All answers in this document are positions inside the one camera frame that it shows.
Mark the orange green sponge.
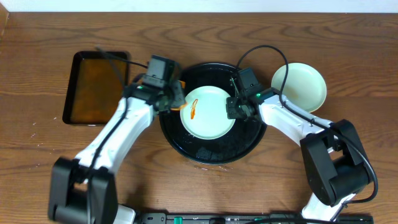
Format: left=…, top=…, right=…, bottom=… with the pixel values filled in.
left=170, top=80, right=187, bottom=111

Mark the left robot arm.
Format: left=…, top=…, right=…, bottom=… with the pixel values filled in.
left=47, top=55, right=185, bottom=224

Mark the black rectangular water tray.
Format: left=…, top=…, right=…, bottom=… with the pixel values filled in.
left=62, top=51, right=129, bottom=125

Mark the light blue plate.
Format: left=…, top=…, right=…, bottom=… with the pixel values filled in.
left=180, top=86, right=235, bottom=140
left=282, top=63, right=327, bottom=113

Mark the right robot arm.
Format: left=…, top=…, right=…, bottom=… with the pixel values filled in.
left=226, top=68, right=376, bottom=222

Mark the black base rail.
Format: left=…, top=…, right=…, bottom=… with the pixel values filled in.
left=132, top=212, right=374, bottom=224

